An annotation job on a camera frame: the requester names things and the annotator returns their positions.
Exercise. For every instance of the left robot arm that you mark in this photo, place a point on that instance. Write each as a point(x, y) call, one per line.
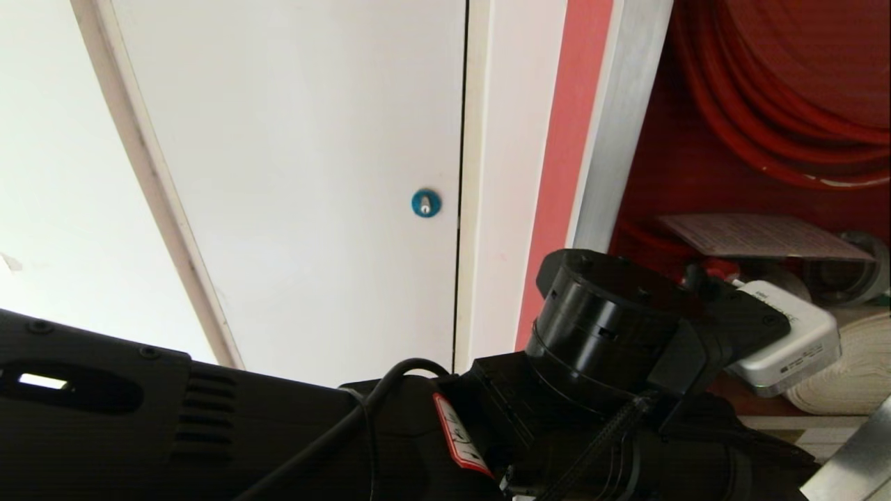
point(209, 431)

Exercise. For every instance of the blue round door lock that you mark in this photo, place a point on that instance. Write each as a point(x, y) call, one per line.
point(425, 202)

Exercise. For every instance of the white door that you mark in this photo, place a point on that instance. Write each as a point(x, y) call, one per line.
point(292, 174)

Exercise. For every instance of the red fire hydrant cabinet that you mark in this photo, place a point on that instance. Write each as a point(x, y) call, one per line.
point(668, 174)

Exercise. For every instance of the inspection card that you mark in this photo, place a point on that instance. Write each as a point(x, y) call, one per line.
point(766, 236)

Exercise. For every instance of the silver metal panel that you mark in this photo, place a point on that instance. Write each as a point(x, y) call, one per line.
point(860, 463)

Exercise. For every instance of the aluminium cabinet door frame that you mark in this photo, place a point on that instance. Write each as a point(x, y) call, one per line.
point(612, 139)

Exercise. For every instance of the beige door frame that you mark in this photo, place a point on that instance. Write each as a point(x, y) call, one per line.
point(167, 209)

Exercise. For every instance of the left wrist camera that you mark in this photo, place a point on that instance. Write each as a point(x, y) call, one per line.
point(793, 348)

